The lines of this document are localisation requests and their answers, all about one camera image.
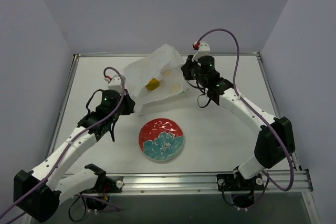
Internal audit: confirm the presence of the white plastic bag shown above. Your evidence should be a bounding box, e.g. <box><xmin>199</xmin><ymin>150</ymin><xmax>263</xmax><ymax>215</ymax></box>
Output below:
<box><xmin>123</xmin><ymin>44</ymin><xmax>188</xmax><ymax>112</ymax></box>

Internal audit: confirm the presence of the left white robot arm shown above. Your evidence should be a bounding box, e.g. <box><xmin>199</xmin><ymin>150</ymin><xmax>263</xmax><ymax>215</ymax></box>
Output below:
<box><xmin>14</xmin><ymin>89</ymin><xmax>135</xmax><ymax>222</ymax></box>

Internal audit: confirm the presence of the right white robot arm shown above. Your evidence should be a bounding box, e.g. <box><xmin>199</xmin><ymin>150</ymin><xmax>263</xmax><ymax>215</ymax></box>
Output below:
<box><xmin>181</xmin><ymin>55</ymin><xmax>295</xmax><ymax>189</ymax></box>

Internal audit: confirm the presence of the yellow fake fruit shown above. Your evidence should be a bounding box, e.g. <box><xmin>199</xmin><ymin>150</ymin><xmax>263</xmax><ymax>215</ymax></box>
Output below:
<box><xmin>145</xmin><ymin>78</ymin><xmax>160</xmax><ymax>91</ymax></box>

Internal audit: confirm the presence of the red plate blue flower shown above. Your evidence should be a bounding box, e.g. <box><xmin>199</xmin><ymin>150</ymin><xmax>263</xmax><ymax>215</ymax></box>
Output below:
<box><xmin>139</xmin><ymin>118</ymin><xmax>185</xmax><ymax>162</ymax></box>

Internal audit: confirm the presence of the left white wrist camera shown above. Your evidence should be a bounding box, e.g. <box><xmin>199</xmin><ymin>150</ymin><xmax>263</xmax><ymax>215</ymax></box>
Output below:
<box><xmin>104</xmin><ymin>75</ymin><xmax>125</xmax><ymax>94</ymax></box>

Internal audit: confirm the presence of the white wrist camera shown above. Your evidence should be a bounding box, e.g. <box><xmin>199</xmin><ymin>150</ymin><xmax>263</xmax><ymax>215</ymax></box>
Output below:
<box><xmin>104</xmin><ymin>75</ymin><xmax>125</xmax><ymax>94</ymax></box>
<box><xmin>192</xmin><ymin>41</ymin><xmax>211</xmax><ymax>61</ymax></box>

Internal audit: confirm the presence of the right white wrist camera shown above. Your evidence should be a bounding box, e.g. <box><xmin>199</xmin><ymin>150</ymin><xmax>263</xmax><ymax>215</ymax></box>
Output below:
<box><xmin>192</xmin><ymin>41</ymin><xmax>211</xmax><ymax>61</ymax></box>

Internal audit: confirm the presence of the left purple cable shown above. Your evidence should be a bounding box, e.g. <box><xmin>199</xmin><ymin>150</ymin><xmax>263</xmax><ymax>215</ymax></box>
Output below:
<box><xmin>0</xmin><ymin>67</ymin><xmax>127</xmax><ymax>216</ymax></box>

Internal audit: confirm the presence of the purple cable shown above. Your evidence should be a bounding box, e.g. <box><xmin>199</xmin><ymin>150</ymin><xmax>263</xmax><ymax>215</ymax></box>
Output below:
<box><xmin>0</xmin><ymin>67</ymin><xmax>127</xmax><ymax>216</ymax></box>
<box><xmin>196</xmin><ymin>27</ymin><xmax>295</xmax><ymax>206</ymax></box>

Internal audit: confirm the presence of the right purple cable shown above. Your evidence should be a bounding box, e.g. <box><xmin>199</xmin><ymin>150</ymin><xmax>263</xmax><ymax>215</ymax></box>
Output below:
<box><xmin>196</xmin><ymin>27</ymin><xmax>295</xmax><ymax>206</ymax></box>

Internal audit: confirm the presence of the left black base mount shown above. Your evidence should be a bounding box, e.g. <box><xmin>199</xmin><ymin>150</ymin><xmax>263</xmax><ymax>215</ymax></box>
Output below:
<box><xmin>81</xmin><ymin>164</ymin><xmax>123</xmax><ymax>211</ymax></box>

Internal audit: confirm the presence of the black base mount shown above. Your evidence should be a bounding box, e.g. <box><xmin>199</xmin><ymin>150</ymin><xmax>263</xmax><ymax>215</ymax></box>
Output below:
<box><xmin>216</xmin><ymin>173</ymin><xmax>267</xmax><ymax>211</ymax></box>
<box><xmin>81</xmin><ymin>164</ymin><xmax>123</xmax><ymax>211</ymax></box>

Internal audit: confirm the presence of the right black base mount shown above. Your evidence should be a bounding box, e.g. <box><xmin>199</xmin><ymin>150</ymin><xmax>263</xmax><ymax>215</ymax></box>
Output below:
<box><xmin>216</xmin><ymin>173</ymin><xmax>267</xmax><ymax>211</ymax></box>

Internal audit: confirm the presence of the aluminium front rail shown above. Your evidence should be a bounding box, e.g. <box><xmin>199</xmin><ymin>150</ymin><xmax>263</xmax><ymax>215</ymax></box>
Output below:
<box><xmin>28</xmin><ymin>168</ymin><xmax>313</xmax><ymax>196</ymax></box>

